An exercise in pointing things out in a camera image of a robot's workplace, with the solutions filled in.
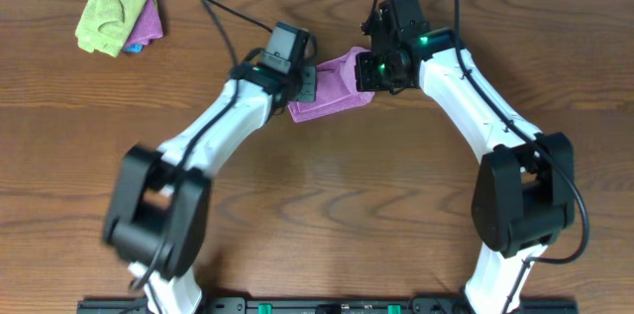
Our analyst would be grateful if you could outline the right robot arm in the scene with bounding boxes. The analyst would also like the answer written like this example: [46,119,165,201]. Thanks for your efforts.
[355,0,578,313]

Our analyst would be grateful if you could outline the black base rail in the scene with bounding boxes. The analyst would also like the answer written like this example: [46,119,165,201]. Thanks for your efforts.
[76,295,580,314]

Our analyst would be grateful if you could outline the purple microfiber cloth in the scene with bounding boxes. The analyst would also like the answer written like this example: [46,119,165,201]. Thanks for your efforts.
[288,47,374,123]

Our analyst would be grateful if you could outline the purple folded cloth in stack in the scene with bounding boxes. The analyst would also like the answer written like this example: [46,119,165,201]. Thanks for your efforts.
[87,0,164,50]

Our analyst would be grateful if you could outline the green folded cloth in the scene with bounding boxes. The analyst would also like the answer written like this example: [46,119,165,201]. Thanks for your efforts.
[75,0,149,57]

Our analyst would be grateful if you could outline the blue folded cloth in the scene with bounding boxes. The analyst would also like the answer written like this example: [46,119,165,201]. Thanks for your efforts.
[122,0,163,52]

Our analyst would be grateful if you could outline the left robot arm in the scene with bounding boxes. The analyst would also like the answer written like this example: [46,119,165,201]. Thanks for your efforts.
[102,22,317,313]

